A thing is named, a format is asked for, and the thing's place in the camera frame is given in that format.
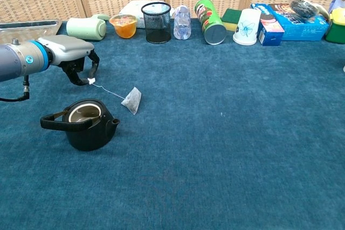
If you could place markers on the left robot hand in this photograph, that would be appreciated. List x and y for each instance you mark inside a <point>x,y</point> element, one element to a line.
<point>67,45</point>

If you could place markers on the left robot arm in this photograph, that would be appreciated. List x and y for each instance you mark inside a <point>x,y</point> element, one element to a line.
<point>16,60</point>

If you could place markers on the black teapot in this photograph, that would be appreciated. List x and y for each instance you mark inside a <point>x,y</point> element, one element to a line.
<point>89,138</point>

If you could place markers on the pale green lint roller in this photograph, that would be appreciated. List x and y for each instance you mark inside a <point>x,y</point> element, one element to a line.
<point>83,28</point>

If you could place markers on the stainless steel tray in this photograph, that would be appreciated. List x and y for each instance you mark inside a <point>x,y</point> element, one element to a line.
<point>27,29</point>

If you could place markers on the orange jelly cup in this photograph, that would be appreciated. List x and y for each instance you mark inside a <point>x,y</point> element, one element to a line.
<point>125,29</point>

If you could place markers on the white wet wipes pack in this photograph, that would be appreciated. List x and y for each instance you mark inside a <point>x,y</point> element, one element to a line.
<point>132,9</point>

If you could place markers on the black mesh pen holder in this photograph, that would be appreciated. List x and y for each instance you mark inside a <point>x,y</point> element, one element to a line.
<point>157,25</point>

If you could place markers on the clear plastic water bottle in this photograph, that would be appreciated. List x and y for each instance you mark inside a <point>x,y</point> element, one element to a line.
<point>182,22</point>

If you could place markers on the green chips can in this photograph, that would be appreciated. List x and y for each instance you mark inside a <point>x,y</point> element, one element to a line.
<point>210,17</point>

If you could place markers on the green yellow sponge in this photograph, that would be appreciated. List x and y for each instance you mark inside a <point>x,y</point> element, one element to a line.
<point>229,15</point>

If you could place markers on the blue tablecloth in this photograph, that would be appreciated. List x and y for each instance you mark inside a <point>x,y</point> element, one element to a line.
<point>215,133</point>

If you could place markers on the white flower paper cup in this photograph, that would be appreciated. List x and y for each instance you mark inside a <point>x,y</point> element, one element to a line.
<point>246,29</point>

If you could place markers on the blue pink cookie box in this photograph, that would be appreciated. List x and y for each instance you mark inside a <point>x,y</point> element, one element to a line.
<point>269,29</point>

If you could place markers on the yellow lid green container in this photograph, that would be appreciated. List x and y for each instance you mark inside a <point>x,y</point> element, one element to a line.
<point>337,28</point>

